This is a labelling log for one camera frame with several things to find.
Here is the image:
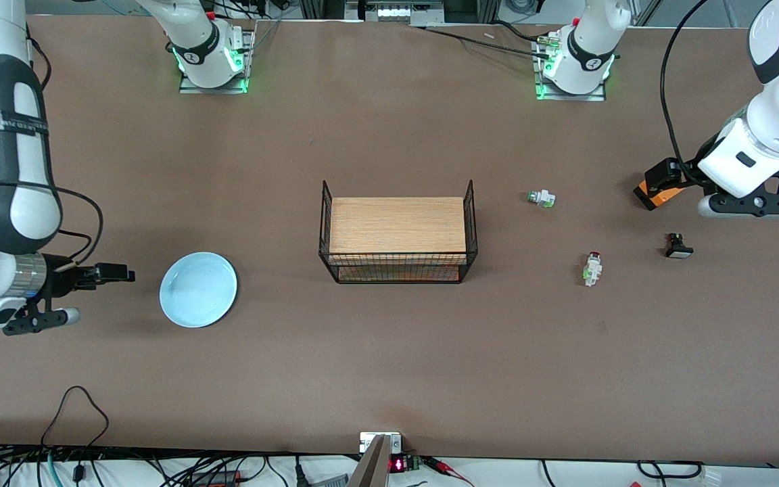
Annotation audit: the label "light blue plate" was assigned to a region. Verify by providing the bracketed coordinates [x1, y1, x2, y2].
[160, 252, 238, 329]

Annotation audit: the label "black push button white cap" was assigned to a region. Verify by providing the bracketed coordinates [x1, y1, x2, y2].
[664, 232, 694, 260]

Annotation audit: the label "silver mounting plate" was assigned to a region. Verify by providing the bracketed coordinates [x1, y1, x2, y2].
[360, 432, 402, 454]

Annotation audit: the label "black power adapter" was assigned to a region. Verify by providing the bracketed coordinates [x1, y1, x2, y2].
[190, 470, 241, 485]

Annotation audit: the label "wooden shelf board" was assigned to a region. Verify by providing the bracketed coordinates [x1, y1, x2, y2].
[329, 197, 467, 266]
[337, 265, 461, 282]

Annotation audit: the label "white light bar device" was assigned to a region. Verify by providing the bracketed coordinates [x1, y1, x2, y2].
[346, 0, 444, 24]

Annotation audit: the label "red and black probe leads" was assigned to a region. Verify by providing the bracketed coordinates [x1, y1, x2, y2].
[422, 457, 477, 487]

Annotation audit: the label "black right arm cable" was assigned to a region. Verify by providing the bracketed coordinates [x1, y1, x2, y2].
[24, 37, 104, 271]

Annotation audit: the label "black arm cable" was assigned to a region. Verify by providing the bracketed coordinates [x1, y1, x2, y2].
[660, 0, 711, 187]
[24, 37, 104, 271]

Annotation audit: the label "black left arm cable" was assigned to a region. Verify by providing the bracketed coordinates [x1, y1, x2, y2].
[660, 0, 711, 187]

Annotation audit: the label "black looped cable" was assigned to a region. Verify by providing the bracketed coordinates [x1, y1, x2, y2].
[41, 386, 110, 450]

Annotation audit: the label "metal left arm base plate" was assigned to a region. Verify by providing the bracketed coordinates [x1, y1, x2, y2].
[534, 34, 608, 102]

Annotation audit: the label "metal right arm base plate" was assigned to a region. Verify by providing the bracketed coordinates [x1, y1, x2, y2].
[179, 30, 251, 94]

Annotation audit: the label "black wire rack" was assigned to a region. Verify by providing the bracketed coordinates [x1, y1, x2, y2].
[318, 179, 479, 285]

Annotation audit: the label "black cable on table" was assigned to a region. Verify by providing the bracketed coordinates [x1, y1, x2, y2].
[406, 24, 556, 60]

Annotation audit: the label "black cable loop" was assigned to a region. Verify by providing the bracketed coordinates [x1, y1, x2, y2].
[636, 460, 705, 480]

